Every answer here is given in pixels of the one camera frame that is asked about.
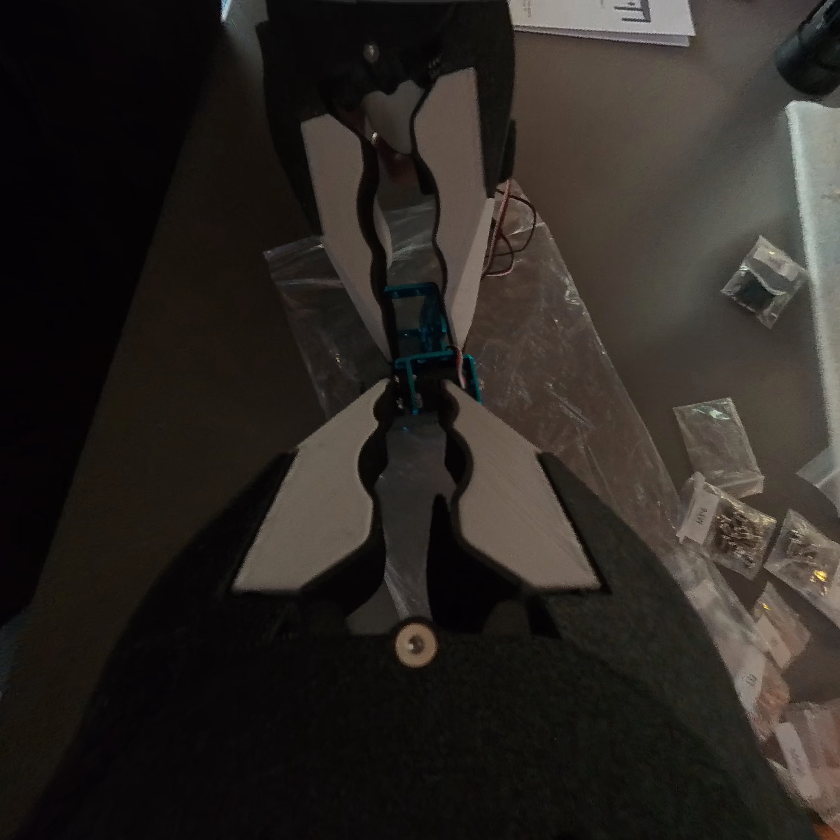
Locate person's dark-clothed torso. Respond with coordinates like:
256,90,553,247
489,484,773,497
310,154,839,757
0,0,224,624

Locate small bag of black parts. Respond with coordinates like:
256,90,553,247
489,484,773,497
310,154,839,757
721,235,809,329

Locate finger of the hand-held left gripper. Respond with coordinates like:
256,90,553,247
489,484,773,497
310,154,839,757
301,112,396,363
415,67,494,350

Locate large clear plastic bag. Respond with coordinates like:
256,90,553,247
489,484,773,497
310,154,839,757
262,197,683,634

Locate white foam sheet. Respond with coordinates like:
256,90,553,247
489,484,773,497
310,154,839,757
784,101,840,519

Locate person's left hand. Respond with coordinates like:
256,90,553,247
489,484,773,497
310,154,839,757
387,155,425,194

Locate grey desk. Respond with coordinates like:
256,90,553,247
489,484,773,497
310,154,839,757
0,0,840,723

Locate black ribbed cylinder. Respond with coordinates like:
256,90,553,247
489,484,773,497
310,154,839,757
774,0,840,101

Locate scattered small screw bags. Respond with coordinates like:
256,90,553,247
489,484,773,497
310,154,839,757
672,397,840,828

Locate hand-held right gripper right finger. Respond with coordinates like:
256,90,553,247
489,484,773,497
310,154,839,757
440,381,605,595

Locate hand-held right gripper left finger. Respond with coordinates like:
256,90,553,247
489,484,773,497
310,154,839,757
230,377,395,598

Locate blue bracket servo assembly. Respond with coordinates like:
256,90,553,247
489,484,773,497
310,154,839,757
448,180,549,395

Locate open instruction booklet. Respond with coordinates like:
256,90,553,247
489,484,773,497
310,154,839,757
508,0,697,48

